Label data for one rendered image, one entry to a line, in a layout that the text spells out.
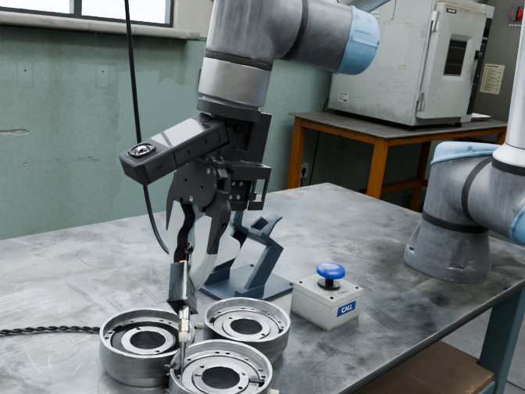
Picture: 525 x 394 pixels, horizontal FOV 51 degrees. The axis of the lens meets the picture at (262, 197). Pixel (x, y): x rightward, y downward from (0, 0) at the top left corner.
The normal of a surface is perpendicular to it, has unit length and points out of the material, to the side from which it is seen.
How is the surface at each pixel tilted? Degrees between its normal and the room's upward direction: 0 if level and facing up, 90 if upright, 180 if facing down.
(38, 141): 90
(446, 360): 0
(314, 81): 90
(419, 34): 90
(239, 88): 87
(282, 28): 105
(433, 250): 73
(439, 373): 0
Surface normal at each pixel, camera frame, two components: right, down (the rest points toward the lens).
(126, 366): -0.22, 0.26
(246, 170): 0.68, 0.29
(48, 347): 0.11, -0.95
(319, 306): -0.71, 0.13
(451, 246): -0.28, -0.06
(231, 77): -0.03, 0.19
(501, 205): -0.91, 0.11
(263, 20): 0.42, 0.31
